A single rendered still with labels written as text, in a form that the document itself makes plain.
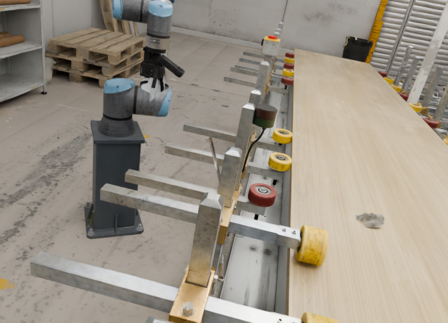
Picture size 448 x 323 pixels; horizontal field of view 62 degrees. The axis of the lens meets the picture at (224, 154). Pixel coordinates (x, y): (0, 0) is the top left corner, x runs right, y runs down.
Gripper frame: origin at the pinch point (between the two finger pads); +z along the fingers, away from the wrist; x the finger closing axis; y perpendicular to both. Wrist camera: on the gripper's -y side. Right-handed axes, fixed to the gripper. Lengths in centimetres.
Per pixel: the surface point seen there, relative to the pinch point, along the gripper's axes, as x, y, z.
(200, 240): 98, -38, -13
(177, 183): 51, -23, 8
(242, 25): -753, 39, 51
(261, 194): 54, -48, 3
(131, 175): 51, -9, 8
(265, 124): 50, -45, -16
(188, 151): 26.7, -20.9, 8.4
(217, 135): 1.8, -27.5, 10.3
